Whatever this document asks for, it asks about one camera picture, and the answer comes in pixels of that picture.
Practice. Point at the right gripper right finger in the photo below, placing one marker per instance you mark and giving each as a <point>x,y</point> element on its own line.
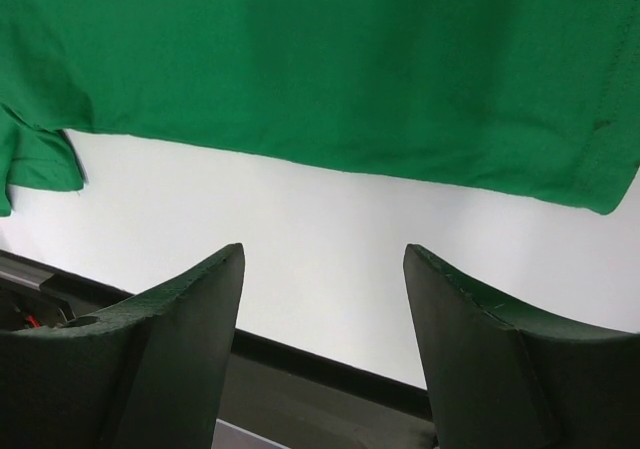
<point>501,373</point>

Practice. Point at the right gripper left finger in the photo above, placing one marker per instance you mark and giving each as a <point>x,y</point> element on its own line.
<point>146,372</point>

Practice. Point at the green t shirt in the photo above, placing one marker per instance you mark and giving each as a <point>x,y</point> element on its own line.
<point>536,98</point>

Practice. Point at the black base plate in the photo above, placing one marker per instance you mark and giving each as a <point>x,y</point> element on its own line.
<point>274,396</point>

